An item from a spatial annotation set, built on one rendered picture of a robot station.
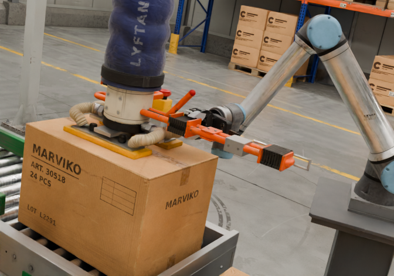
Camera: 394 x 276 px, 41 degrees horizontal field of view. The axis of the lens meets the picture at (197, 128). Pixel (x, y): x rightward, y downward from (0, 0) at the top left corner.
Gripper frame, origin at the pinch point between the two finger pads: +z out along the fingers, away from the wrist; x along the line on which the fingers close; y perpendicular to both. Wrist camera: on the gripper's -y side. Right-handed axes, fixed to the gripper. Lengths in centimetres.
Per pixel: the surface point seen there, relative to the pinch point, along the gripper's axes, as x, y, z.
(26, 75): -61, 275, -157
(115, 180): -18.4, 10.1, 22.4
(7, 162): -56, 109, -14
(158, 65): 17.1, 16.8, 0.8
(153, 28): 29.7, 18.5, 4.6
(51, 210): -41, 38, 22
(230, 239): -47, -12, -27
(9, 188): -55, 82, 5
